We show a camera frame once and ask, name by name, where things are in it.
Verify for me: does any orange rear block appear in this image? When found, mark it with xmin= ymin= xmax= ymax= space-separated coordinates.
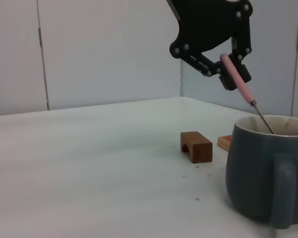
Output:
xmin=217 ymin=134 xmax=233 ymax=152

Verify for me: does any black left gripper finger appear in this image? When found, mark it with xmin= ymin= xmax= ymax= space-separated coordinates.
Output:
xmin=229 ymin=3 xmax=253 ymax=84
xmin=169 ymin=41 xmax=239 ymax=91

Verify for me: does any brown wooden arch block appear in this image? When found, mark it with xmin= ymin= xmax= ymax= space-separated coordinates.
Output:
xmin=180 ymin=131 xmax=214 ymax=164

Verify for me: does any dark grey ceramic mug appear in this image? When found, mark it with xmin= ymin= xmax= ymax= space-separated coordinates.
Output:
xmin=225 ymin=115 xmax=298 ymax=230

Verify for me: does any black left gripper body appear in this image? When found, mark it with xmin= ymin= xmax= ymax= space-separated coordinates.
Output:
xmin=167 ymin=0 xmax=248 ymax=54

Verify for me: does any pink handled metal spoon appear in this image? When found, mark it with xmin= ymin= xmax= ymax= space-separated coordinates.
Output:
xmin=220 ymin=53 xmax=276 ymax=135

